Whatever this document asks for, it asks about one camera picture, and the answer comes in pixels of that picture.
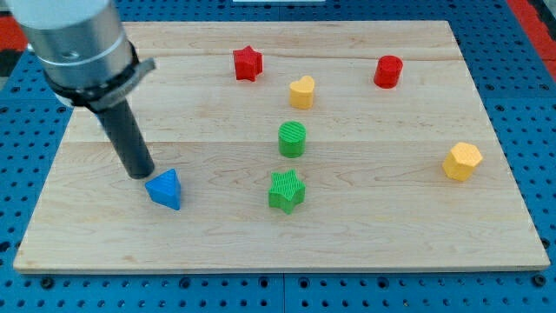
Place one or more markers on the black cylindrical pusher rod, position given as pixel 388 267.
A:
pixel 122 130

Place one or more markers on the blue triangular block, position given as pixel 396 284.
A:
pixel 165 189

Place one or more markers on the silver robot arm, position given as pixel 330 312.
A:
pixel 88 61

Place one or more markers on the red star block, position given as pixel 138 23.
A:
pixel 248 63

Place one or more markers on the green cylinder block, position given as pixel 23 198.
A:
pixel 292 139

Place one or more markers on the green star block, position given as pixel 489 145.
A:
pixel 287 190

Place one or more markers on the yellow heart block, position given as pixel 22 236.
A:
pixel 301 93

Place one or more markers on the light wooden board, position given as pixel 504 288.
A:
pixel 377 199

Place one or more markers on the red cylinder block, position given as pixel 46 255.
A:
pixel 388 70

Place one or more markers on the yellow hexagon block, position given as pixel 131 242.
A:
pixel 461 161

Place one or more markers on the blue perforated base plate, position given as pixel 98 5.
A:
pixel 509 47

